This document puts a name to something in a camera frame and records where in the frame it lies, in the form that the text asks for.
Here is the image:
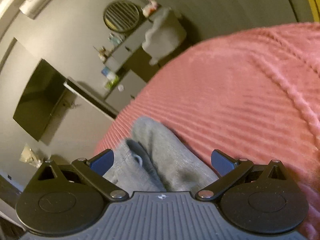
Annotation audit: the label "round slatted decoration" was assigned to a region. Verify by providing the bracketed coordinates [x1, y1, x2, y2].
[103, 0, 141, 34]

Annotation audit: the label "grey drawer cabinet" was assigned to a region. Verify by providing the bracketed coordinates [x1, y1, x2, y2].
[103, 6, 183, 112]

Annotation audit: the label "black wall television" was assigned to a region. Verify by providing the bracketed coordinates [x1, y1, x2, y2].
[13, 59, 66, 141]

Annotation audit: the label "grey sweatpants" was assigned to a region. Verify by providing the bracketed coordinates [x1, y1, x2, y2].
[103, 116, 218, 194]

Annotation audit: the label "pink ribbed bedspread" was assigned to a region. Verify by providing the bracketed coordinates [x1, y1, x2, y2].
[95, 22, 319, 239]

